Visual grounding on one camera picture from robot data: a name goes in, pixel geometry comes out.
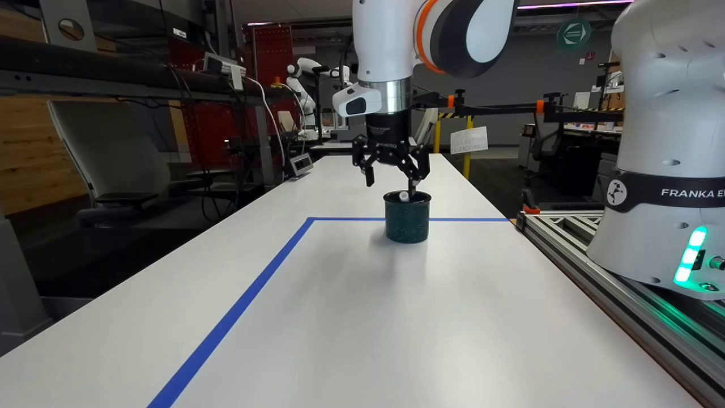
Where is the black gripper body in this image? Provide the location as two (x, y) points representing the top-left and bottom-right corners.
(362, 112), (415, 164)

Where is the dark teal cup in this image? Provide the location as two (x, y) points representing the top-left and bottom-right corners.
(380, 189), (435, 245)

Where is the white paper sign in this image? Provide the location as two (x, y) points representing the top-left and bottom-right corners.
(448, 125), (492, 156)

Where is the small grey display box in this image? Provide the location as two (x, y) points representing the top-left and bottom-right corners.
(285, 153), (316, 179)

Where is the small white background robot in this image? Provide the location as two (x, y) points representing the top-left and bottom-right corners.
(283, 55), (335, 143)

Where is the black boom with orange clamps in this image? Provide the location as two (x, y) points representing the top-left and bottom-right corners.
(410, 89), (629, 122)

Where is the red cabinet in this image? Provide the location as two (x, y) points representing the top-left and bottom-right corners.
(167, 20), (298, 168)

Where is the white box device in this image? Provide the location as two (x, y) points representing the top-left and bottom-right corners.
(201, 53), (250, 94)

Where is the round teal sign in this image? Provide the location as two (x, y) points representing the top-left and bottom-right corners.
(560, 19), (593, 50)

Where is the long blue tape strip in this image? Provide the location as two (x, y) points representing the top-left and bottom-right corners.
(145, 216), (317, 408)

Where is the grey office chair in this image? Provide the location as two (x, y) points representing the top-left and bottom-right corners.
(45, 99), (176, 230)

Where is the black metal shelf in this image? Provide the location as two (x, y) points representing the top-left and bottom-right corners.
(0, 33), (252, 104)

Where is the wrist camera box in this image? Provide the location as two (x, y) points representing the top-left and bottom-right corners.
(330, 80), (384, 120)

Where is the yellow post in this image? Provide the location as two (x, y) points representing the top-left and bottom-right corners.
(463, 114), (475, 182)

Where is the white hanging cable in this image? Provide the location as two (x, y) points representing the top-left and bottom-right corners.
(245, 76), (292, 179)

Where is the aluminium rail frame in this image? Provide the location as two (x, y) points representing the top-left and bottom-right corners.
(512, 210), (725, 408)

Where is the wooden wall panel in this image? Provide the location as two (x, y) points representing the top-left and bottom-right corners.
(0, 99), (86, 216)

